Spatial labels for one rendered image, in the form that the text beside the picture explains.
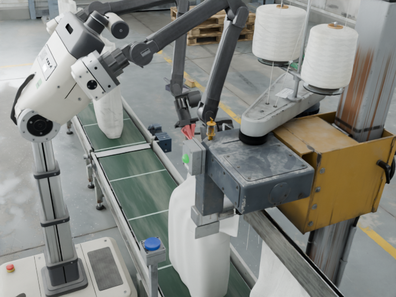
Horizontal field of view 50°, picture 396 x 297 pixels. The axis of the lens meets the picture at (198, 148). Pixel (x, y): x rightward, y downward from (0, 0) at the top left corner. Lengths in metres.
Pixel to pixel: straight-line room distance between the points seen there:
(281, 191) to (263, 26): 0.54
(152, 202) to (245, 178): 1.53
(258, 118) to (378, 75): 0.39
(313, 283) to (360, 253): 1.84
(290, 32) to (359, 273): 1.89
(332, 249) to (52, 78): 1.24
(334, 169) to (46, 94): 1.03
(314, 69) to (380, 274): 1.96
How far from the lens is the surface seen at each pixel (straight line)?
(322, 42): 1.24
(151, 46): 1.48
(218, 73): 1.59
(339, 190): 1.48
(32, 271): 2.49
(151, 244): 1.66
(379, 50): 1.40
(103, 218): 3.15
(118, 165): 3.00
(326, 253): 1.78
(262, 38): 1.45
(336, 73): 1.26
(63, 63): 1.63
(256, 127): 1.29
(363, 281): 2.92
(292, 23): 1.43
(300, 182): 1.24
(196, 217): 1.46
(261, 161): 1.24
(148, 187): 2.77
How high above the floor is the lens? 1.98
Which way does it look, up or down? 30 degrees down
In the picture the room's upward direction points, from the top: 2 degrees clockwise
